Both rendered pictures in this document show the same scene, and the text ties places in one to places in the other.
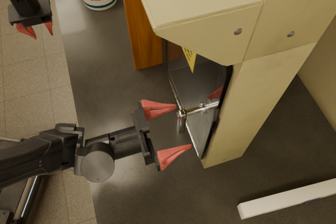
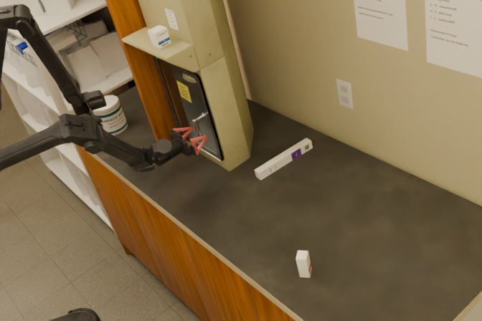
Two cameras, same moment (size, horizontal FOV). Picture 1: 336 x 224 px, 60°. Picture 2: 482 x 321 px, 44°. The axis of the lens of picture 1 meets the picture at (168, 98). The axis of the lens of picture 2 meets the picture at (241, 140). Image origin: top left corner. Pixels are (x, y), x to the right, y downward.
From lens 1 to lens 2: 1.77 m
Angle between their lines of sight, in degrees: 27
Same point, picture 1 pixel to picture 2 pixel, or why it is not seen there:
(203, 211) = (237, 187)
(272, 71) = (216, 73)
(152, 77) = not seen: hidden behind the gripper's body
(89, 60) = not seen: hidden behind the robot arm
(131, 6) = (147, 98)
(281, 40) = (209, 57)
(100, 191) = (170, 206)
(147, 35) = (161, 117)
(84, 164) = (157, 146)
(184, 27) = (173, 57)
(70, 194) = not seen: outside the picture
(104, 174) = (168, 148)
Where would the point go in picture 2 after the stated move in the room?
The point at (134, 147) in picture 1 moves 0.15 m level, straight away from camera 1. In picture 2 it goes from (178, 145) to (156, 132)
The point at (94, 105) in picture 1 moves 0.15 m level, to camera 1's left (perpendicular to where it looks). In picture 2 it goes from (143, 176) to (109, 190)
